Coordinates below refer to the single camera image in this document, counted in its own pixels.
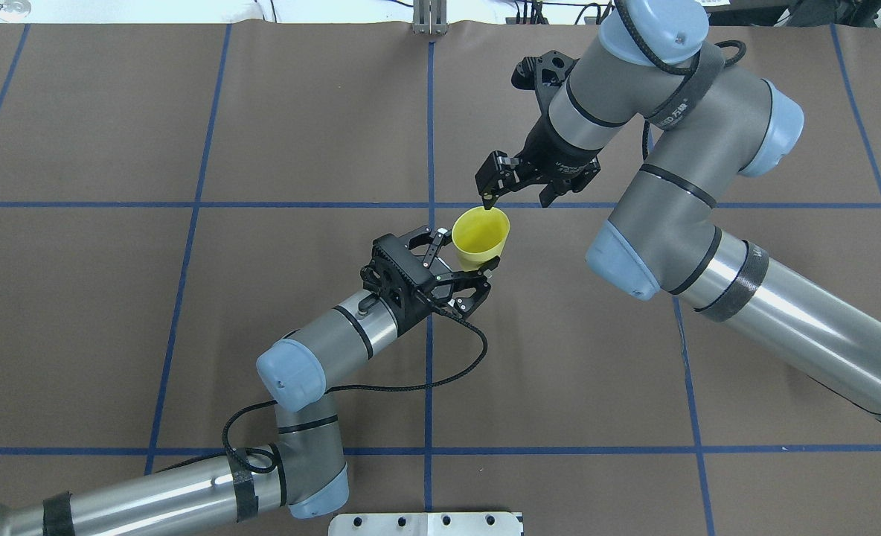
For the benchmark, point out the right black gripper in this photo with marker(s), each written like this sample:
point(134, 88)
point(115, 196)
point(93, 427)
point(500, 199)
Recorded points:
point(552, 155)

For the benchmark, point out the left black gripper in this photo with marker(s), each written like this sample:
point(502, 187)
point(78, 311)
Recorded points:
point(416, 310)

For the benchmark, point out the yellow plastic cup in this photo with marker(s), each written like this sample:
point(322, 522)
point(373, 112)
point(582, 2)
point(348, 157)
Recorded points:
point(479, 235)

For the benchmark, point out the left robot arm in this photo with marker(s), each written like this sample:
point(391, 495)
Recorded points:
point(286, 452)

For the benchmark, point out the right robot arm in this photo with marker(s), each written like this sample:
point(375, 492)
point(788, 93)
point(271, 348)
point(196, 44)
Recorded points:
point(717, 121)

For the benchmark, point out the brown table mat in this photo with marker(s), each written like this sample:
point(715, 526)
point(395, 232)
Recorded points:
point(173, 199)

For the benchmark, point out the aluminium frame post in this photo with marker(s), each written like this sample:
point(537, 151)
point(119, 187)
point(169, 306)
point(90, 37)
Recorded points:
point(430, 17)

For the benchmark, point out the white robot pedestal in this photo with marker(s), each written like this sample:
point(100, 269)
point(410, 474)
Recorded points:
point(429, 523)

